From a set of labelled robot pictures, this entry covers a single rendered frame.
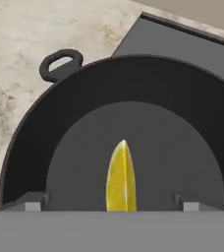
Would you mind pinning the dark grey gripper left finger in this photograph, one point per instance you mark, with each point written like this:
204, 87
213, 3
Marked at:
35, 200

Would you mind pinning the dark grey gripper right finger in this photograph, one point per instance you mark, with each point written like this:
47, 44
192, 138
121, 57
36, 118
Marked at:
186, 200

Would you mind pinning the yellow lemon wedge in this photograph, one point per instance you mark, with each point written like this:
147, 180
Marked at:
121, 180

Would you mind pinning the dark grey hob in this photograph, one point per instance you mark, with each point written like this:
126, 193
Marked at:
182, 42

